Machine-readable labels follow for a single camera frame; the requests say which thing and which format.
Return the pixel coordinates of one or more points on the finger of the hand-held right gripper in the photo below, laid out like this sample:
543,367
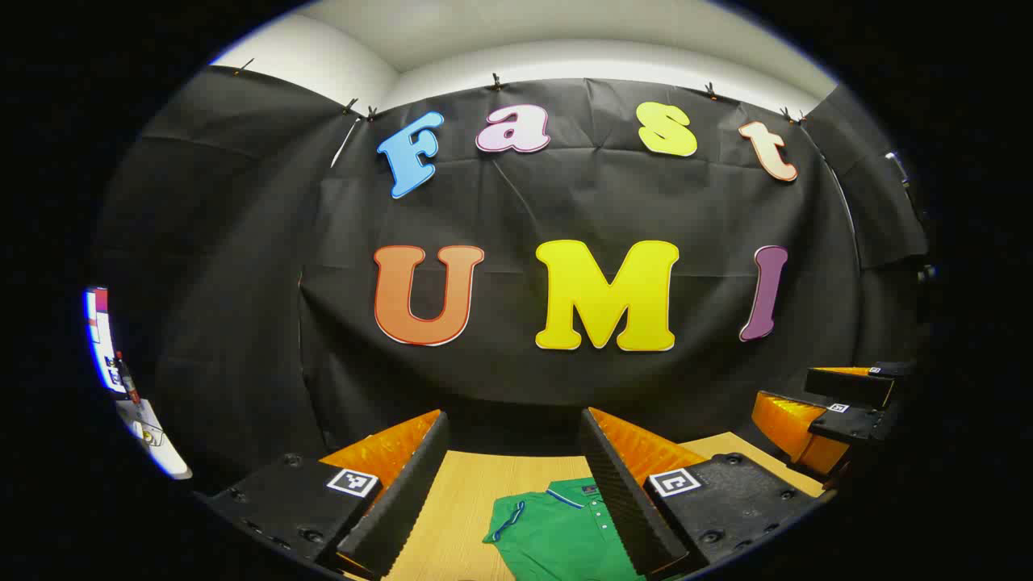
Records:
847,383
855,421

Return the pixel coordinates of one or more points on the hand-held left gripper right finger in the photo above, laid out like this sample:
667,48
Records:
625,500

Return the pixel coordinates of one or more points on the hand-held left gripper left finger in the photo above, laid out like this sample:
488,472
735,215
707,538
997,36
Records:
395,500

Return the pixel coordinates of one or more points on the green T-shirt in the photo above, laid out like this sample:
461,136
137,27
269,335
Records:
557,541

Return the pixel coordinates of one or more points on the white side table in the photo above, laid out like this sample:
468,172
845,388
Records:
161,452

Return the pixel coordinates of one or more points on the red capped bottle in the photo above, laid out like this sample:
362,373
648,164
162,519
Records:
129,387

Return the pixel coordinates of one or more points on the black backdrop cloth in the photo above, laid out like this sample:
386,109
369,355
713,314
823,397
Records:
565,202

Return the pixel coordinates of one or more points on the computer monitor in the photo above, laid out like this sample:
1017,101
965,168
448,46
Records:
101,339

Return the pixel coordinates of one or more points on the row of black cloth clips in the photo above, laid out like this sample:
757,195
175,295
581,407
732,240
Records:
496,81

